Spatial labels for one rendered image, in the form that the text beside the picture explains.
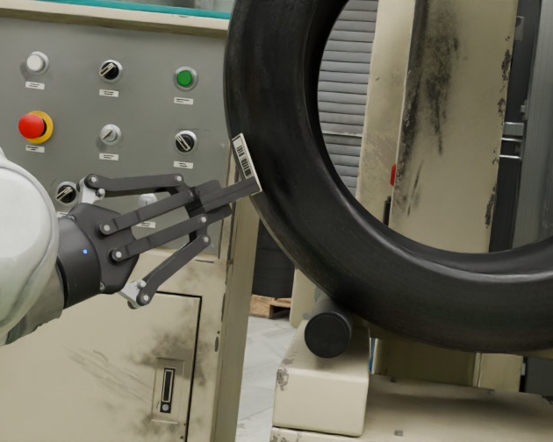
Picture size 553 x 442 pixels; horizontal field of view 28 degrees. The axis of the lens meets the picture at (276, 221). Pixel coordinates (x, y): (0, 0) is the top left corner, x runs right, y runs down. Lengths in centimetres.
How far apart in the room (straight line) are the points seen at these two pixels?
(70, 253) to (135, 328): 80
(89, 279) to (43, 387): 84
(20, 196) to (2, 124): 112
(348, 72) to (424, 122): 941
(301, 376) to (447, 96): 50
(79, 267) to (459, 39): 68
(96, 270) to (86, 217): 6
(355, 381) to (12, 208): 47
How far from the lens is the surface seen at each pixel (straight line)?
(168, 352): 172
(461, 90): 143
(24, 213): 70
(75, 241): 94
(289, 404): 107
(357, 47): 1078
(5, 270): 69
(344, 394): 107
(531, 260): 135
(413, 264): 107
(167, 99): 175
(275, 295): 752
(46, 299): 91
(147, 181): 101
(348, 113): 1078
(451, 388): 140
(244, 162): 109
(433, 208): 142
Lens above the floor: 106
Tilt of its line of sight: 3 degrees down
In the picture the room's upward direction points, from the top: 6 degrees clockwise
